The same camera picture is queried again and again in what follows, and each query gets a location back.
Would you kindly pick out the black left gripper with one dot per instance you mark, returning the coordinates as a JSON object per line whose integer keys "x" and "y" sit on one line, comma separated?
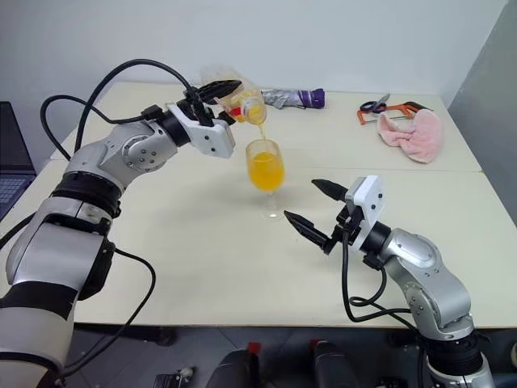
{"x": 202, "y": 110}

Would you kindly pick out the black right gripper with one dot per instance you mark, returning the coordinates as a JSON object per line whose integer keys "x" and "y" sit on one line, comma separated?
{"x": 354, "y": 222}

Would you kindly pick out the clear orange juice bottle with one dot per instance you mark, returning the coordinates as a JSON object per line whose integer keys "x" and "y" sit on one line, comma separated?
{"x": 254, "y": 111}

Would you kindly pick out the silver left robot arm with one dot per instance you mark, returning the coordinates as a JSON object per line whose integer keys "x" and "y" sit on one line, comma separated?
{"x": 133, "y": 149}

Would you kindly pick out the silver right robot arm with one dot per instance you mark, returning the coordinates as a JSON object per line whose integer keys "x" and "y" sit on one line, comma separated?
{"x": 420, "y": 262}

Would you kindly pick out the clear wine glass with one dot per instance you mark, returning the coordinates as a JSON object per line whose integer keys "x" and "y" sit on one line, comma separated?
{"x": 264, "y": 169}

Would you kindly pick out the folded silver purple umbrella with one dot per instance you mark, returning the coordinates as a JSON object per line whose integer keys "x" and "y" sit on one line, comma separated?
{"x": 295, "y": 98}

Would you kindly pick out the orange hacksaw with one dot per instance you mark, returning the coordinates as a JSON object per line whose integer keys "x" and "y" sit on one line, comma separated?
{"x": 365, "y": 117}

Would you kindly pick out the pink towel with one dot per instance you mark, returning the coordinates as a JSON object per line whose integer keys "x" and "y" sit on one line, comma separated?
{"x": 424, "y": 139}

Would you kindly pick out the small red tab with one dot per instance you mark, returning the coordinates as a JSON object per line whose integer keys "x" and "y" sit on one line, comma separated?
{"x": 253, "y": 348}

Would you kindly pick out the dark rounded shape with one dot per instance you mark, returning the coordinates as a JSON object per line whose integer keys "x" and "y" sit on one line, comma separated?
{"x": 335, "y": 365}
{"x": 234, "y": 369}

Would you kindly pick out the dark laptop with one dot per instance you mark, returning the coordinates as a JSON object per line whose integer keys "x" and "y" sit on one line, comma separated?
{"x": 14, "y": 174}

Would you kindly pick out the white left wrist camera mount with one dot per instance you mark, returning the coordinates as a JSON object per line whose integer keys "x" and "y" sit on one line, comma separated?
{"x": 210, "y": 139}

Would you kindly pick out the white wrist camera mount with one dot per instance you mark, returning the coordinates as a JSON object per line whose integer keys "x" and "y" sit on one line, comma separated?
{"x": 210, "y": 139}
{"x": 369, "y": 198}

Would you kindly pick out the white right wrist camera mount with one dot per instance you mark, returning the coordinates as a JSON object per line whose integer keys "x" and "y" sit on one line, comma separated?
{"x": 369, "y": 198}

